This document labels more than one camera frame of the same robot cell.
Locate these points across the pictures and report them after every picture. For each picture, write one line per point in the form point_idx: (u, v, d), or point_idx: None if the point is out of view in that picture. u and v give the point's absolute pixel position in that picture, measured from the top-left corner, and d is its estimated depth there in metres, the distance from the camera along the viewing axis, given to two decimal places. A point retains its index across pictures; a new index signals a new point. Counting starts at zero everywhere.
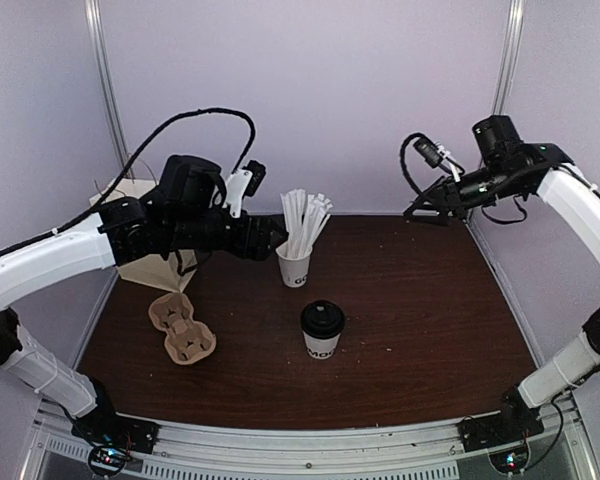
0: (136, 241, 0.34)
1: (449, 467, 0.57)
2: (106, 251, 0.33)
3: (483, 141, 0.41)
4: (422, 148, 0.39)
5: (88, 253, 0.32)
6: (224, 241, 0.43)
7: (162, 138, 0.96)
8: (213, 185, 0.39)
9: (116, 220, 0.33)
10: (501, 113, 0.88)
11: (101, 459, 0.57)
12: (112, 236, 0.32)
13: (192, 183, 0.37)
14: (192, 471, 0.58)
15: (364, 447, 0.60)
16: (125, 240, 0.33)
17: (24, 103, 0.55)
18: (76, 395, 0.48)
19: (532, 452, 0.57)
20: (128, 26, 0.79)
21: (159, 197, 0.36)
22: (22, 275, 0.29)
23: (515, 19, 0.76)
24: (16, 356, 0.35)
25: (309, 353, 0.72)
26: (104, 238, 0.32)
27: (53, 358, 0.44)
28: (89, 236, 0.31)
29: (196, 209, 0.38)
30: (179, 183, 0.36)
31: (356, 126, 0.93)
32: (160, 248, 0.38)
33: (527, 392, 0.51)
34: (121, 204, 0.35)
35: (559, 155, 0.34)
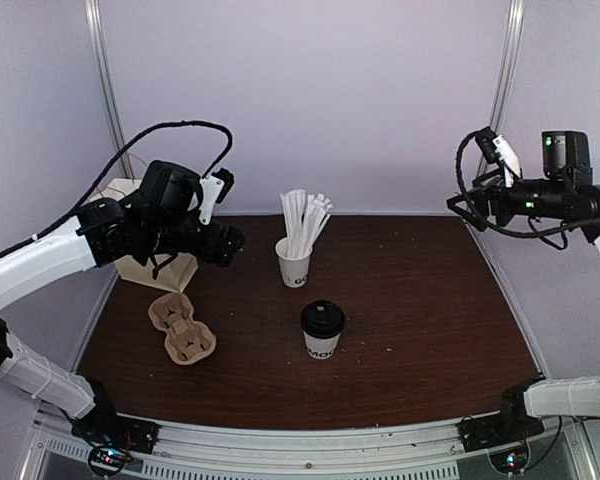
0: (114, 242, 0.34)
1: (449, 467, 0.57)
2: (86, 253, 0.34)
3: (550, 154, 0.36)
4: (482, 143, 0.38)
5: (68, 257, 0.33)
6: (194, 243, 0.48)
7: (163, 138, 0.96)
8: (191, 191, 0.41)
9: (93, 221, 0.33)
10: (501, 113, 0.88)
11: (101, 459, 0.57)
12: (90, 236, 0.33)
13: (172, 189, 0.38)
14: (192, 471, 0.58)
15: (365, 447, 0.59)
16: (103, 240, 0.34)
17: (24, 103, 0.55)
18: (74, 396, 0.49)
19: (532, 452, 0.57)
20: (129, 26, 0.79)
21: (139, 201, 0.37)
22: (5, 281, 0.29)
23: (514, 19, 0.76)
24: (8, 363, 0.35)
25: (309, 353, 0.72)
26: (83, 240, 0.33)
27: (45, 363, 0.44)
28: (69, 239, 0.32)
29: (173, 213, 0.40)
30: (160, 188, 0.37)
31: (356, 126, 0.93)
32: (136, 249, 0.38)
33: (531, 403, 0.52)
34: (98, 205, 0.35)
35: None
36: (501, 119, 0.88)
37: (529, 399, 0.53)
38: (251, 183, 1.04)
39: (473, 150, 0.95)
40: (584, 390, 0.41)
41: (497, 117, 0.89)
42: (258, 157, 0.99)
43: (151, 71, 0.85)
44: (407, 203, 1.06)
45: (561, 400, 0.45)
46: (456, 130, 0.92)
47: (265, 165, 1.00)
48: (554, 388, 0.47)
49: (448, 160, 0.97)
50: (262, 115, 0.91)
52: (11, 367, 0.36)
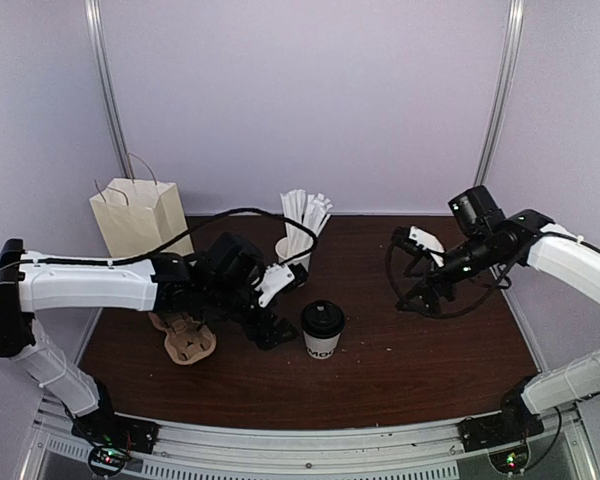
0: (177, 296, 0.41)
1: (448, 467, 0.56)
2: (149, 297, 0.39)
3: (463, 214, 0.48)
4: (405, 245, 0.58)
5: (130, 292, 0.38)
6: (245, 309, 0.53)
7: (163, 138, 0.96)
8: (254, 266, 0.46)
9: (167, 274, 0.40)
10: (501, 114, 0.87)
11: (101, 459, 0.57)
12: (161, 286, 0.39)
13: (236, 262, 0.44)
14: (192, 471, 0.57)
15: (364, 447, 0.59)
16: (169, 293, 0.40)
17: (24, 103, 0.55)
18: (80, 395, 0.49)
19: (532, 452, 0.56)
20: (128, 26, 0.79)
21: (205, 264, 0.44)
22: (62, 286, 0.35)
23: (515, 18, 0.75)
24: (29, 349, 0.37)
25: (309, 352, 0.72)
26: (153, 286, 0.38)
27: (63, 356, 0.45)
28: (139, 279, 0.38)
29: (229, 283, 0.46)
30: (226, 262, 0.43)
31: (356, 126, 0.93)
32: (188, 305, 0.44)
33: (533, 400, 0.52)
34: (171, 259, 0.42)
35: (536, 220, 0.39)
36: (501, 119, 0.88)
37: (532, 394, 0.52)
38: (251, 183, 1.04)
39: (473, 151, 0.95)
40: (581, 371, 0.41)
41: (497, 118, 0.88)
42: (258, 157, 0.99)
43: (151, 72, 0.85)
44: (407, 203, 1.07)
45: (563, 387, 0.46)
46: (455, 130, 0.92)
47: (266, 166, 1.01)
48: (549, 380, 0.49)
49: (448, 159, 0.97)
50: (262, 115, 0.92)
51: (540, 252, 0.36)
52: (31, 354, 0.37)
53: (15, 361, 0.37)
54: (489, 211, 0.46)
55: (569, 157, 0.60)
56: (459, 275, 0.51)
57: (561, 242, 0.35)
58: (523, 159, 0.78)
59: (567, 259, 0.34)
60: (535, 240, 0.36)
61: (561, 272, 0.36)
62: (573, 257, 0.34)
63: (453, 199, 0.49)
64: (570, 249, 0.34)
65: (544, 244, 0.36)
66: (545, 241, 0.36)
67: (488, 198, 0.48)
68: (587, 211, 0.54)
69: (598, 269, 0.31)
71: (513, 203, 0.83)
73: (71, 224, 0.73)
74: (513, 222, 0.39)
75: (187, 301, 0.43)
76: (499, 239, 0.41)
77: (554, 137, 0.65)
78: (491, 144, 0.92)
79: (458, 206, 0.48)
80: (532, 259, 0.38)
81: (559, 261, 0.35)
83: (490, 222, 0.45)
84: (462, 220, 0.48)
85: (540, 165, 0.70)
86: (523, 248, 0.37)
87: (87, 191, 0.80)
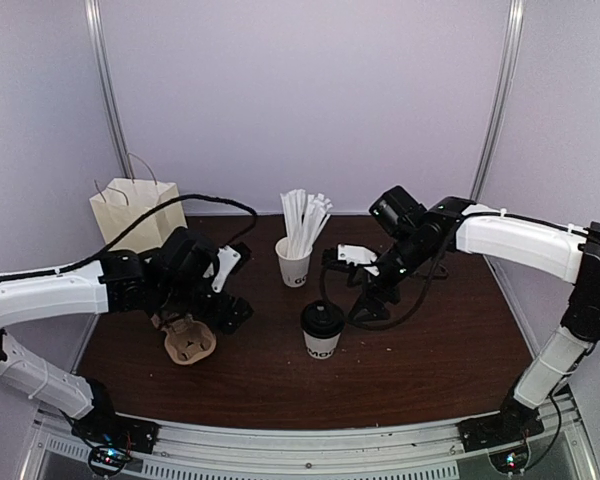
0: (132, 294, 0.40)
1: (448, 467, 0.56)
2: (102, 299, 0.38)
3: (386, 218, 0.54)
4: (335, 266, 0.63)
5: (83, 298, 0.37)
6: (203, 304, 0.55)
7: (164, 139, 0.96)
8: (208, 262, 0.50)
9: (116, 273, 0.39)
10: (501, 114, 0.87)
11: (101, 459, 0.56)
12: (111, 287, 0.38)
13: (190, 257, 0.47)
14: (192, 471, 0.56)
15: (364, 447, 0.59)
16: (123, 292, 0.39)
17: (23, 102, 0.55)
18: (71, 398, 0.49)
19: (532, 452, 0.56)
20: (128, 26, 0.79)
21: (158, 260, 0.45)
22: (17, 302, 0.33)
23: (515, 18, 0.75)
24: (3, 365, 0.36)
25: (308, 352, 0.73)
26: (103, 287, 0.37)
27: (43, 364, 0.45)
28: (90, 282, 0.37)
29: (182, 278, 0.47)
30: (180, 256, 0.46)
31: (356, 126, 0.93)
32: (146, 304, 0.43)
33: (527, 396, 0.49)
34: (121, 258, 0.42)
35: (450, 208, 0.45)
36: (501, 120, 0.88)
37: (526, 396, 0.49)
38: (251, 183, 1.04)
39: (473, 151, 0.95)
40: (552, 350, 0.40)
41: (497, 118, 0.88)
42: (258, 157, 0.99)
43: (151, 72, 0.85)
44: None
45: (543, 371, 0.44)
46: (455, 131, 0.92)
47: (266, 166, 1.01)
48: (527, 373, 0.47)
49: (448, 160, 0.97)
50: (262, 115, 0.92)
51: (470, 234, 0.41)
52: (6, 370, 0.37)
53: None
54: (409, 210, 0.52)
55: (568, 157, 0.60)
56: (396, 277, 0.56)
57: (485, 220, 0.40)
58: (523, 159, 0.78)
59: (495, 234, 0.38)
60: (460, 224, 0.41)
61: (489, 247, 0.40)
62: (502, 231, 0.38)
63: (373, 206, 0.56)
64: (496, 223, 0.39)
65: (469, 226, 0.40)
66: (468, 223, 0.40)
67: (406, 198, 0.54)
68: (586, 211, 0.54)
69: (527, 237, 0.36)
71: (513, 203, 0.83)
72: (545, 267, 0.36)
73: (72, 225, 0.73)
74: (435, 213, 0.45)
75: (142, 300, 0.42)
76: (425, 231, 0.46)
77: (554, 136, 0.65)
78: (491, 144, 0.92)
79: (379, 211, 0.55)
80: (462, 242, 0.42)
81: (491, 240, 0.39)
83: (411, 219, 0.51)
84: (387, 222, 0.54)
85: (540, 165, 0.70)
86: (450, 233, 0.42)
87: (87, 191, 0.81)
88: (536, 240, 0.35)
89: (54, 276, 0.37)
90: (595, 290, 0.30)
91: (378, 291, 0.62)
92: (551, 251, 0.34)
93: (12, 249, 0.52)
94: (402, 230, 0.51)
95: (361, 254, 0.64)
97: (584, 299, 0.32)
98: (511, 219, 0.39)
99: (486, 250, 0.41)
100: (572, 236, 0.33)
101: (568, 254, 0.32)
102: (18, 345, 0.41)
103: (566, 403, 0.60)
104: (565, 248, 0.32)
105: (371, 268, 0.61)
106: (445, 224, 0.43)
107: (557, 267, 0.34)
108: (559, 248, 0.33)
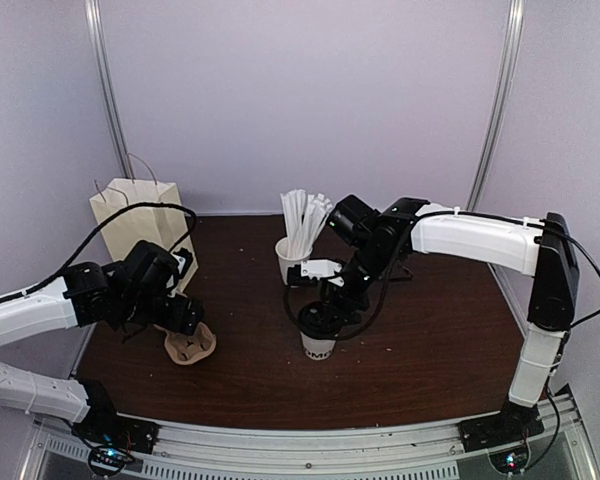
0: (98, 306, 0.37)
1: (449, 467, 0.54)
2: (71, 313, 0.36)
3: (341, 226, 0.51)
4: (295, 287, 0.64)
5: (54, 315, 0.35)
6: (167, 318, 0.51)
7: (163, 139, 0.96)
8: (170, 274, 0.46)
9: (81, 285, 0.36)
10: (501, 114, 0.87)
11: (101, 459, 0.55)
12: (77, 300, 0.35)
13: (154, 268, 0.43)
14: (192, 471, 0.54)
15: (365, 447, 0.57)
16: (87, 304, 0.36)
17: (23, 103, 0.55)
18: (66, 403, 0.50)
19: (532, 452, 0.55)
20: (127, 27, 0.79)
21: (121, 271, 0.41)
22: None
23: (515, 18, 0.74)
24: None
25: (309, 354, 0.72)
26: (69, 302, 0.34)
27: (29, 377, 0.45)
28: (56, 299, 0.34)
29: (148, 289, 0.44)
30: (143, 266, 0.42)
31: (355, 126, 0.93)
32: (114, 317, 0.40)
33: (523, 398, 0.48)
34: (84, 269, 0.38)
35: (404, 208, 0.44)
36: (500, 120, 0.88)
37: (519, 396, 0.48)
38: (251, 184, 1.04)
39: (473, 151, 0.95)
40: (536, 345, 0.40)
41: (497, 118, 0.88)
42: (257, 158, 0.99)
43: (151, 73, 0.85)
44: None
45: (525, 369, 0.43)
46: (454, 131, 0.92)
47: (265, 166, 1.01)
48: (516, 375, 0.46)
49: (449, 159, 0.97)
50: (262, 116, 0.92)
51: (425, 233, 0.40)
52: None
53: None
54: (363, 215, 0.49)
55: (569, 158, 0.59)
56: (363, 285, 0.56)
57: (438, 220, 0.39)
58: (523, 159, 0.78)
59: (449, 233, 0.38)
60: (414, 225, 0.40)
61: (445, 246, 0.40)
62: (460, 230, 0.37)
63: (331, 216, 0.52)
64: (450, 222, 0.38)
65: (423, 227, 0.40)
66: (422, 224, 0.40)
67: (361, 205, 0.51)
68: (586, 212, 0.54)
69: (488, 235, 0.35)
71: (513, 203, 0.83)
72: (501, 261, 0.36)
73: (72, 225, 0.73)
74: (387, 217, 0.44)
75: (108, 312, 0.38)
76: (380, 235, 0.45)
77: (554, 137, 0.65)
78: (491, 145, 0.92)
79: (335, 222, 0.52)
80: (417, 243, 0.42)
81: (450, 239, 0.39)
83: (367, 224, 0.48)
84: (343, 230, 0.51)
85: (541, 166, 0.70)
86: (404, 235, 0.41)
87: (87, 192, 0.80)
88: (493, 236, 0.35)
89: (21, 297, 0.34)
90: (558, 281, 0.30)
91: (346, 302, 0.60)
92: (508, 246, 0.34)
93: (13, 251, 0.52)
94: (359, 237, 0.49)
95: (322, 266, 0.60)
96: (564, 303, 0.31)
97: (545, 290, 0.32)
98: (464, 218, 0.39)
99: (447, 250, 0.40)
100: (527, 229, 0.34)
101: (525, 247, 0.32)
102: (1, 363, 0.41)
103: (566, 404, 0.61)
104: (521, 242, 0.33)
105: (336, 279, 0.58)
106: (399, 226, 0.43)
107: (515, 263, 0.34)
108: (517, 244, 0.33)
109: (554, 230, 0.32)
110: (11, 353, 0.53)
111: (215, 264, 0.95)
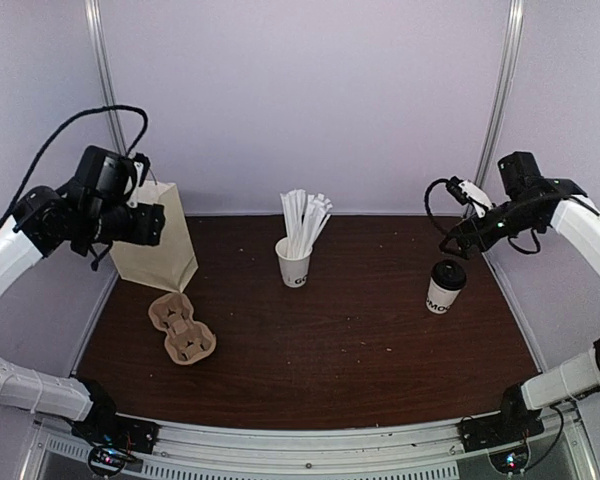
0: (55, 228, 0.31)
1: (448, 467, 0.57)
2: (31, 249, 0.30)
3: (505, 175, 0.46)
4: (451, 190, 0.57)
5: (18, 258, 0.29)
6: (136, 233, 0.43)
7: (164, 138, 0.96)
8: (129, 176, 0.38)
9: (28, 211, 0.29)
10: (502, 114, 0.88)
11: (101, 459, 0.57)
12: (31, 230, 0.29)
13: (109, 172, 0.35)
14: (192, 471, 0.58)
15: (365, 448, 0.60)
16: (43, 231, 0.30)
17: (20, 104, 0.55)
18: (67, 404, 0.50)
19: (532, 452, 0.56)
20: (128, 27, 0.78)
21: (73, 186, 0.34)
22: None
23: (514, 19, 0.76)
24: None
25: (428, 303, 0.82)
26: (22, 235, 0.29)
27: (34, 374, 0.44)
28: (8, 238, 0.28)
29: (113, 200, 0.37)
30: (94, 172, 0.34)
31: (356, 124, 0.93)
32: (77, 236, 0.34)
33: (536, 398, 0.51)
34: (27, 196, 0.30)
35: (571, 189, 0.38)
36: (501, 120, 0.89)
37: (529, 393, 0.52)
38: (251, 183, 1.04)
39: (473, 150, 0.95)
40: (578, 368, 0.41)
41: (498, 118, 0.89)
42: (258, 158, 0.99)
43: (151, 72, 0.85)
44: (407, 203, 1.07)
45: (555, 380, 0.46)
46: (454, 131, 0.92)
47: (266, 166, 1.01)
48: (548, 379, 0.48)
49: (450, 159, 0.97)
50: (262, 115, 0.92)
51: (563, 214, 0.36)
52: (1, 389, 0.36)
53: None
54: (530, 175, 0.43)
55: (569, 158, 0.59)
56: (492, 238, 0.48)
57: (582, 208, 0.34)
58: None
59: (583, 227, 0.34)
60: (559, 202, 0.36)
61: (577, 243, 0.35)
62: (592, 227, 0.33)
63: (503, 159, 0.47)
64: (592, 217, 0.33)
65: (566, 207, 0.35)
66: (569, 203, 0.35)
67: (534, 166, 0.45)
68: None
69: None
71: None
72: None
73: None
74: (544, 183, 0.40)
75: (68, 232, 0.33)
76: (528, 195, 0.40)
77: (555, 137, 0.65)
78: (491, 143, 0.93)
79: (504, 166, 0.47)
80: (555, 219, 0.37)
81: (581, 234, 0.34)
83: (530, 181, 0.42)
84: (504, 181, 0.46)
85: (541, 165, 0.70)
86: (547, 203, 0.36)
87: None
88: None
89: None
90: None
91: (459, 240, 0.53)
92: None
93: None
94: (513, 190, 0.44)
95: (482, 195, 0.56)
96: None
97: None
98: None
99: (577, 249, 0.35)
100: None
101: None
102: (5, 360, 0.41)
103: (566, 403, 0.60)
104: None
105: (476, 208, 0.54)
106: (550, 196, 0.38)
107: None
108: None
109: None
110: (12, 354, 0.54)
111: (214, 264, 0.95)
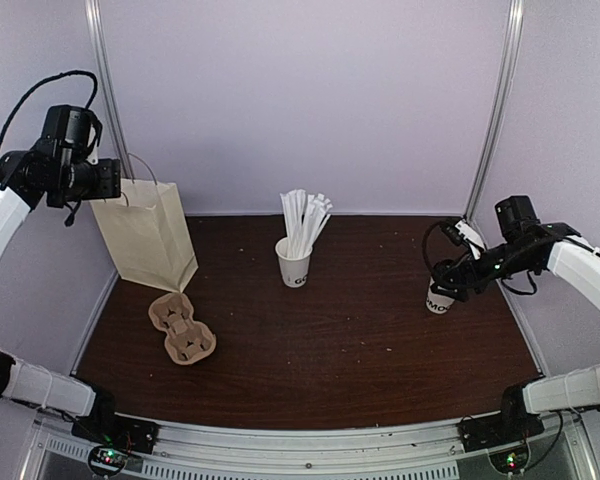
0: (36, 176, 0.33)
1: (449, 467, 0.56)
2: (19, 206, 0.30)
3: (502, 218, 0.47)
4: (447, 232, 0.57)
5: (12, 216, 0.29)
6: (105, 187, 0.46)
7: (164, 139, 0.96)
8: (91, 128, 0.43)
9: (8, 168, 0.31)
10: (501, 115, 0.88)
11: (101, 460, 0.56)
12: (16, 182, 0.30)
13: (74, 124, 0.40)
14: (192, 470, 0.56)
15: (365, 448, 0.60)
16: (27, 181, 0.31)
17: (21, 104, 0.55)
18: (72, 400, 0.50)
19: (533, 452, 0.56)
20: (127, 27, 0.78)
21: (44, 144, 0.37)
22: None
23: (514, 19, 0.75)
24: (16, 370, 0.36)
25: (428, 303, 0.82)
26: (10, 191, 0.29)
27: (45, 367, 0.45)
28: None
29: (80, 150, 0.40)
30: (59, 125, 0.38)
31: (356, 125, 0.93)
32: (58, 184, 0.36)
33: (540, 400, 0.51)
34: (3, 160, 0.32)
35: (565, 229, 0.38)
36: (500, 120, 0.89)
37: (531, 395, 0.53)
38: (251, 184, 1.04)
39: (473, 151, 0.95)
40: (580, 380, 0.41)
41: (497, 118, 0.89)
42: (258, 158, 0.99)
43: (151, 72, 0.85)
44: (406, 203, 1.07)
45: (560, 392, 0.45)
46: (454, 131, 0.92)
47: (266, 166, 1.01)
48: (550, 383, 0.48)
49: (449, 160, 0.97)
50: (262, 115, 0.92)
51: (559, 255, 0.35)
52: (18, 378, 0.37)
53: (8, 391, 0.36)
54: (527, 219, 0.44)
55: (568, 158, 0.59)
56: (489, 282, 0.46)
57: (576, 246, 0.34)
58: (523, 158, 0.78)
59: (575, 263, 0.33)
60: (553, 243, 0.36)
61: (571, 277, 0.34)
62: (584, 261, 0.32)
63: (499, 203, 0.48)
64: (585, 253, 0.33)
65: (560, 248, 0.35)
66: (561, 245, 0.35)
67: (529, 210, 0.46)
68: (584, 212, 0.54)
69: None
71: None
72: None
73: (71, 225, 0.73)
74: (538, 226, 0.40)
75: (48, 182, 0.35)
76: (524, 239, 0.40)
77: (555, 137, 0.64)
78: (490, 144, 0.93)
79: (500, 209, 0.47)
80: (551, 261, 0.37)
81: (574, 268, 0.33)
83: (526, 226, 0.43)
84: (501, 224, 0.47)
85: (541, 166, 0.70)
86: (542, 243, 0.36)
87: None
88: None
89: None
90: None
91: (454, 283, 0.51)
92: None
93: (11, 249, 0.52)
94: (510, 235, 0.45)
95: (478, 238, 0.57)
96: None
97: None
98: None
99: (571, 283, 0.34)
100: None
101: None
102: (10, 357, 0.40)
103: None
104: None
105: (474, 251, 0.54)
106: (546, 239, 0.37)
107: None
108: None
109: None
110: (12, 353, 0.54)
111: (214, 264, 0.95)
